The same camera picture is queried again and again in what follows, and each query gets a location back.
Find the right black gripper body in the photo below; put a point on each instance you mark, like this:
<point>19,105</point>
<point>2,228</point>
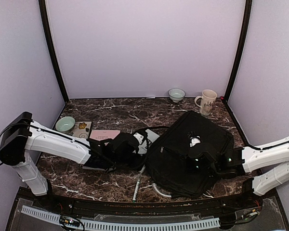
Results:
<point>192,167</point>

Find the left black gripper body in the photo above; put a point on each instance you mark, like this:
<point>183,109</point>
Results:
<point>122,161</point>

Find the white pen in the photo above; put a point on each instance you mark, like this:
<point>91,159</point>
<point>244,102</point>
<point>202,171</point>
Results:
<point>136,188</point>

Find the black student bag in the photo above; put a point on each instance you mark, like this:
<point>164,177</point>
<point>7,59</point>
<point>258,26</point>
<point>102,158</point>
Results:
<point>165,158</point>

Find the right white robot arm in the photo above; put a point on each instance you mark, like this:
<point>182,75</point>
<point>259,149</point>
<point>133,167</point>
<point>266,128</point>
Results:
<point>275,154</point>

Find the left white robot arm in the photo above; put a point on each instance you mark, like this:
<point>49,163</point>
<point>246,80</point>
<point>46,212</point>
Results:
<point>24,134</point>

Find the grey notebook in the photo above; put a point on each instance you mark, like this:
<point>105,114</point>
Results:
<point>151,136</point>

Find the pink book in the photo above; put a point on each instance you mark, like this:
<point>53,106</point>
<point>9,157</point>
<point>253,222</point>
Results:
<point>103,134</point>

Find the floral placemat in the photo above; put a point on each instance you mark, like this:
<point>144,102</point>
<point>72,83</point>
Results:
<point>81,129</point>

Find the green bowl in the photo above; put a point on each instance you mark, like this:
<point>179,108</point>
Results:
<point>65,125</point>

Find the cream mug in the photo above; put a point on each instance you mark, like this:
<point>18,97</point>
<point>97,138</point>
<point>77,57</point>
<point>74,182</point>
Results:
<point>206,101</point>

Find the small white bowl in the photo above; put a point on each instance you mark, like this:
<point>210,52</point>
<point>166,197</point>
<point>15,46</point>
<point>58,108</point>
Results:
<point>176,95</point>

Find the black front table rail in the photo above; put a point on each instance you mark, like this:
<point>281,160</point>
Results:
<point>88,208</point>

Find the white cable duct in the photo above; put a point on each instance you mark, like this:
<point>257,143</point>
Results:
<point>86,224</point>

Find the right black frame post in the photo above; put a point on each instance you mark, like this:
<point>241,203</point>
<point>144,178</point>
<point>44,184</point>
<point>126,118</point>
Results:
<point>239,50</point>

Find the black frame post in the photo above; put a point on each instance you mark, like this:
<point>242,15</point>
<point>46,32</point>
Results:
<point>239,50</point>
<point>51,49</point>

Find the left black frame post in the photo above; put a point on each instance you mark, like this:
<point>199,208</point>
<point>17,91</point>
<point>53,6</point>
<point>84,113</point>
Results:
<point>51,49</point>

